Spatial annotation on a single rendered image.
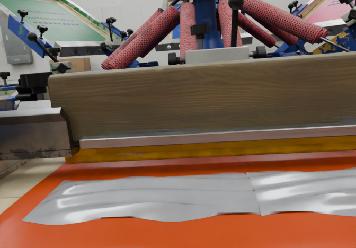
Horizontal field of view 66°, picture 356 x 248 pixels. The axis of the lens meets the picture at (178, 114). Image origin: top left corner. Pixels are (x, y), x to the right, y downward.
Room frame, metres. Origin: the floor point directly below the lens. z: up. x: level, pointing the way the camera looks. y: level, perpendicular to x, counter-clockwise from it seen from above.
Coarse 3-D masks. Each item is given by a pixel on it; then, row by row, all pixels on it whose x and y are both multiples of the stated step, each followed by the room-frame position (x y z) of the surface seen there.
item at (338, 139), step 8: (344, 136) 0.26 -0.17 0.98; (352, 136) 0.26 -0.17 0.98; (184, 144) 0.28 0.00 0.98; (192, 144) 0.28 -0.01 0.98; (200, 144) 0.28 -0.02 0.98; (208, 144) 0.28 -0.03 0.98; (216, 144) 0.28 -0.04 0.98; (224, 144) 0.27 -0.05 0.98; (232, 144) 0.27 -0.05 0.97; (240, 144) 0.27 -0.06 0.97; (248, 144) 0.27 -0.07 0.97; (256, 144) 0.27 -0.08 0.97; (264, 144) 0.27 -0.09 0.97; (272, 144) 0.27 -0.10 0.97; (280, 144) 0.27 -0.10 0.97; (288, 144) 0.27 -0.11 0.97; (80, 152) 0.29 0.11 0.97; (88, 152) 0.29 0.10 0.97; (96, 152) 0.29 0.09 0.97; (104, 152) 0.29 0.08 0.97; (112, 152) 0.28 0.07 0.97; (120, 152) 0.28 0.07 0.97; (128, 152) 0.28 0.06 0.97
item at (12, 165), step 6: (0, 162) 0.28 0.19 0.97; (6, 162) 0.29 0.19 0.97; (12, 162) 0.30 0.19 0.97; (18, 162) 0.31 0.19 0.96; (24, 162) 0.32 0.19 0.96; (0, 168) 0.28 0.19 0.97; (6, 168) 0.29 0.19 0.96; (12, 168) 0.29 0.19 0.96; (18, 168) 0.30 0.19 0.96; (0, 174) 0.28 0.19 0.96; (6, 174) 0.28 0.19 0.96
